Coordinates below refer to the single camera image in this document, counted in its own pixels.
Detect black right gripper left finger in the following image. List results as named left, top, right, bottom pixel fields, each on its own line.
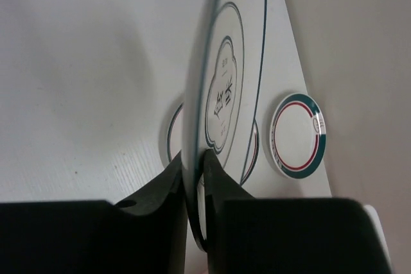
left=1, top=157, right=187, bottom=273

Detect orange sunburst plate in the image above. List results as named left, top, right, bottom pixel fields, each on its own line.
left=159, top=102, right=259, bottom=188

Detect white plate flower outline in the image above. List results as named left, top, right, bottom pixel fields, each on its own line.
left=180, top=0, right=267, bottom=250

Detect green red rimmed plate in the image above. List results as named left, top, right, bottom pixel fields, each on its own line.
left=269, top=93, right=327, bottom=180

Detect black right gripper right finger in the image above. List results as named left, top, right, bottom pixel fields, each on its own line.
left=202, top=150, right=392, bottom=273

